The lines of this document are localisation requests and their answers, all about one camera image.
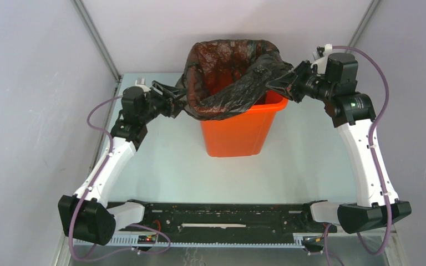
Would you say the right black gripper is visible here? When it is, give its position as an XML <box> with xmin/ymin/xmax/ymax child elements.
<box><xmin>266</xmin><ymin>60</ymin><xmax>334</xmax><ymax>103</ymax></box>

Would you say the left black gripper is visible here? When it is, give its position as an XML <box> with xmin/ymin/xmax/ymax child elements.
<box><xmin>139</xmin><ymin>81</ymin><xmax>191</xmax><ymax>124</ymax></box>

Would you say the black plastic trash bag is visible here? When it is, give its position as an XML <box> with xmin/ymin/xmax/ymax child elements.
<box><xmin>175</xmin><ymin>39</ymin><xmax>293</xmax><ymax>121</ymax></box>

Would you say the orange plastic trash bin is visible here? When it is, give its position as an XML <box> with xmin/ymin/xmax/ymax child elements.
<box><xmin>200</xmin><ymin>91</ymin><xmax>288</xmax><ymax>157</ymax></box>

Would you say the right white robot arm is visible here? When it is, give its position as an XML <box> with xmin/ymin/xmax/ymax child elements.
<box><xmin>266</xmin><ymin>53</ymin><xmax>412</xmax><ymax>234</ymax></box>

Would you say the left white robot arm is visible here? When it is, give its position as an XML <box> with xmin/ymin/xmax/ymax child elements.
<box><xmin>58</xmin><ymin>81</ymin><xmax>186</xmax><ymax>245</ymax></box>

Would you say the small electronics board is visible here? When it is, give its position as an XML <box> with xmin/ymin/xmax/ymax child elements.
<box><xmin>137</xmin><ymin>234</ymin><xmax>157</xmax><ymax>244</ymax></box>

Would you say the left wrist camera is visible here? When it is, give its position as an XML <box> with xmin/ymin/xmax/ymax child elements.
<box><xmin>135</xmin><ymin>78</ymin><xmax>151</xmax><ymax>92</ymax></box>

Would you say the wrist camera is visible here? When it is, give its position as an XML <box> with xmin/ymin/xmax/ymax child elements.
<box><xmin>311</xmin><ymin>44</ymin><xmax>333</xmax><ymax>74</ymax></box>
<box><xmin>135</xmin><ymin>78</ymin><xmax>151</xmax><ymax>92</ymax></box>

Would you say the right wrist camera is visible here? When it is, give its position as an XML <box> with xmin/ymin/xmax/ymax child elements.
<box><xmin>311</xmin><ymin>44</ymin><xmax>333</xmax><ymax>74</ymax></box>

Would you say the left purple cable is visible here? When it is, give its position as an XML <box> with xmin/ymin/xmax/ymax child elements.
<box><xmin>68</xmin><ymin>95</ymin><xmax>172</xmax><ymax>262</ymax></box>

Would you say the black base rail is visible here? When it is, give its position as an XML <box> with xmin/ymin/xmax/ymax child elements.
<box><xmin>110</xmin><ymin>200</ymin><xmax>339</xmax><ymax>244</ymax></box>

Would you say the white cable duct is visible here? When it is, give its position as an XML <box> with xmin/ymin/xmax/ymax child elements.
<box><xmin>74</xmin><ymin>234</ymin><xmax>310</xmax><ymax>248</ymax></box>

